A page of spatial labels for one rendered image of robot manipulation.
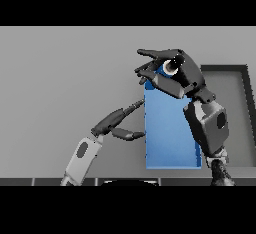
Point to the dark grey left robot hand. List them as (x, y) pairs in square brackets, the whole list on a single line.
[(111, 120)]

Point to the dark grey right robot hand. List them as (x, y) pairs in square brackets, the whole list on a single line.
[(188, 70)]

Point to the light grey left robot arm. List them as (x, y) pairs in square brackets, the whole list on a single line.
[(81, 158)]

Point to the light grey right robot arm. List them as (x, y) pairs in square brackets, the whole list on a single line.
[(208, 128)]

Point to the blue bin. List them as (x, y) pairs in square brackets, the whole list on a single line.
[(170, 131)]

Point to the dark grey bin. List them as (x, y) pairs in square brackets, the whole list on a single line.
[(233, 111)]

